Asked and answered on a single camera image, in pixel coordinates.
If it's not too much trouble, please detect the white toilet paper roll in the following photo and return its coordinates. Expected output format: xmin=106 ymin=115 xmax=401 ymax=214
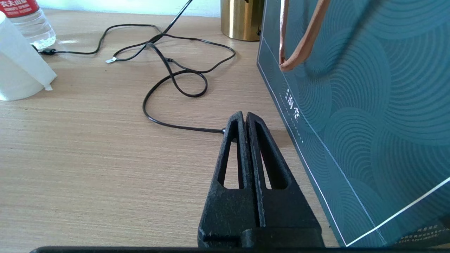
xmin=0 ymin=11 xmax=57 ymax=102

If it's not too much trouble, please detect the black lamp power cord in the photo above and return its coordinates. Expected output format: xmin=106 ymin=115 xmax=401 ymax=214
xmin=142 ymin=0 xmax=232 ymax=135

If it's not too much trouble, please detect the clear water bottle red cap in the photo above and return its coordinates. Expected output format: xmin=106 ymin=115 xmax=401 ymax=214
xmin=0 ymin=0 xmax=57 ymax=50

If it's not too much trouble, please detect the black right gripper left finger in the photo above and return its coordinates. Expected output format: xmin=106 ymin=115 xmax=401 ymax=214
xmin=198 ymin=111 xmax=261 ymax=247

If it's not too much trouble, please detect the dark blue paper gift bag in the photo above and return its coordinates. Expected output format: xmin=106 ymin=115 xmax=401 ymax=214
xmin=257 ymin=0 xmax=450 ymax=248

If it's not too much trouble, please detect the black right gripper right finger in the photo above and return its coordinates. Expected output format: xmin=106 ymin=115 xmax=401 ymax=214
xmin=246 ymin=112 xmax=324 ymax=247

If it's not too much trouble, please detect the brass desk lamp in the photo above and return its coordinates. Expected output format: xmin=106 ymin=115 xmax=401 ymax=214
xmin=220 ymin=0 xmax=266 ymax=42

